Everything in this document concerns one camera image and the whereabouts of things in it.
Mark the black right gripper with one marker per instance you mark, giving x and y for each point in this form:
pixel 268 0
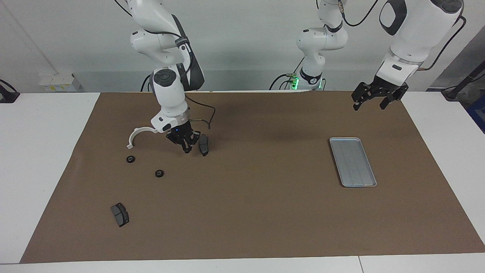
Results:
pixel 183 133

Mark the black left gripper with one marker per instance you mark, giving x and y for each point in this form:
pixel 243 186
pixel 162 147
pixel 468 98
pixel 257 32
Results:
pixel 379 90

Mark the silver metal tray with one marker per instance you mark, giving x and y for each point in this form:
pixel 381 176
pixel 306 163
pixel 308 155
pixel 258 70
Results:
pixel 352 163

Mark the long dark grey brake pad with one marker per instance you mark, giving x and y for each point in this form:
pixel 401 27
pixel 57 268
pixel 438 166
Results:
pixel 204 145

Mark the brown table mat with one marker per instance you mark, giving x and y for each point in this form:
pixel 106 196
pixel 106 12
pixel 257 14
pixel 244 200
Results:
pixel 246 204

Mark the black stand with pole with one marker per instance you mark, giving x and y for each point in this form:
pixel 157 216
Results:
pixel 452 93

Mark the short dark grey brake pad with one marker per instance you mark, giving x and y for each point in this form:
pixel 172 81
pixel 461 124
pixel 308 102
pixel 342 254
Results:
pixel 120 215

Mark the blue crate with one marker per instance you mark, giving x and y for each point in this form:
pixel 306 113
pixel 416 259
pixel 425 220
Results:
pixel 478 113

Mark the black clamp base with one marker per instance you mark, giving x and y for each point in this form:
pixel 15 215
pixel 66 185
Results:
pixel 7 96

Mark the white curved plastic bracket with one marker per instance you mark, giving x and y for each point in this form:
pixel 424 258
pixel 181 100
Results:
pixel 132 135

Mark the white wall socket box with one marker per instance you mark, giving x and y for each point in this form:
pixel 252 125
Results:
pixel 57 83

